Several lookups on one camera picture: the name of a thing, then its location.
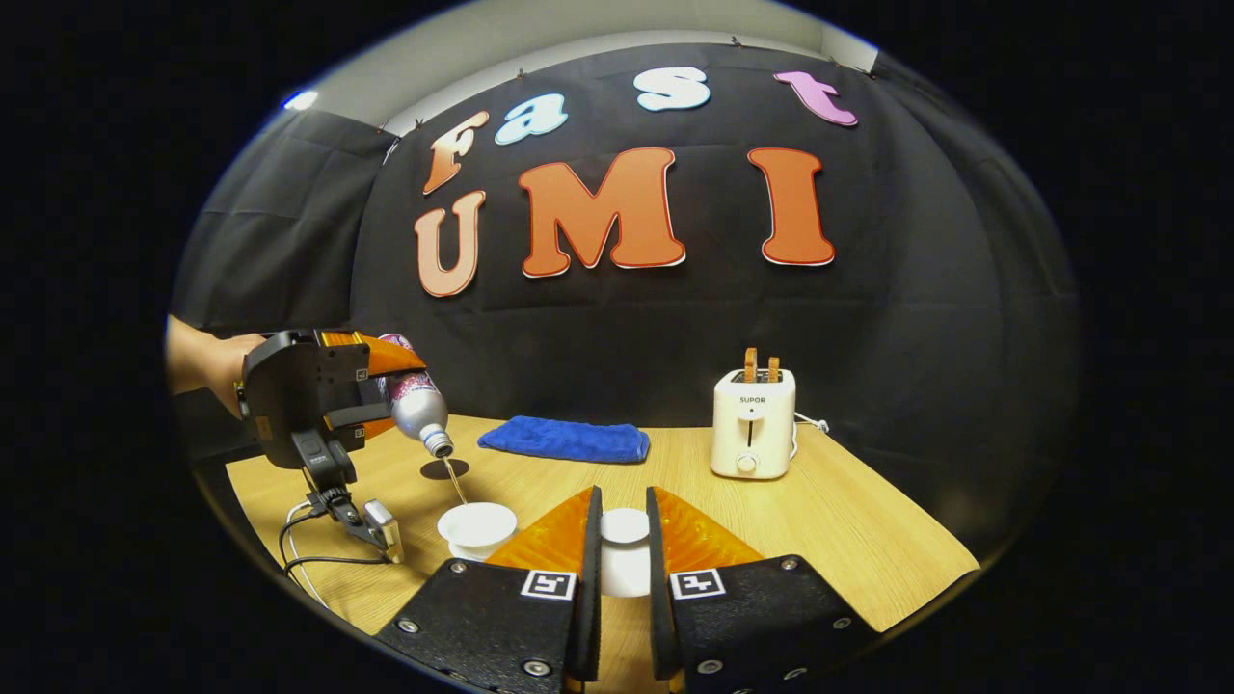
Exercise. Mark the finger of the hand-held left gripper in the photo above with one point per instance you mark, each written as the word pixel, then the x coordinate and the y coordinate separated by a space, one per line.
pixel 357 422
pixel 390 359

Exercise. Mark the silver water bottle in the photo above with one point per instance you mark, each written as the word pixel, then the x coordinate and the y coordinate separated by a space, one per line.
pixel 416 405

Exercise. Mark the white toaster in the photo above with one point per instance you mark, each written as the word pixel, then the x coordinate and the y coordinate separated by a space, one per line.
pixel 752 434

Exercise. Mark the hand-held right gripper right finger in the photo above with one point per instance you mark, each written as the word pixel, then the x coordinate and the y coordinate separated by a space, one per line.
pixel 762 617

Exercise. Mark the blue towel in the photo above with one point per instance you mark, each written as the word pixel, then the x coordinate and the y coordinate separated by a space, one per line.
pixel 564 440

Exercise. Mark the white teacup lid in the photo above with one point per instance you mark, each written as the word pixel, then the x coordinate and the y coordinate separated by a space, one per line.
pixel 625 528

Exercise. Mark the white teacup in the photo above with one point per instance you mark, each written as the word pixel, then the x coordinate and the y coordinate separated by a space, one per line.
pixel 477 525

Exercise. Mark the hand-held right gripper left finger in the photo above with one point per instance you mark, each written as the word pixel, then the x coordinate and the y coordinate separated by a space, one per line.
pixel 482 617

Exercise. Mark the black backdrop cloth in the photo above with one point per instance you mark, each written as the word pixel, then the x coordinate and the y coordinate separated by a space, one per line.
pixel 627 328

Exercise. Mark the dark round coaster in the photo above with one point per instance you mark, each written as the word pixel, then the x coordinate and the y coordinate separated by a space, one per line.
pixel 439 470

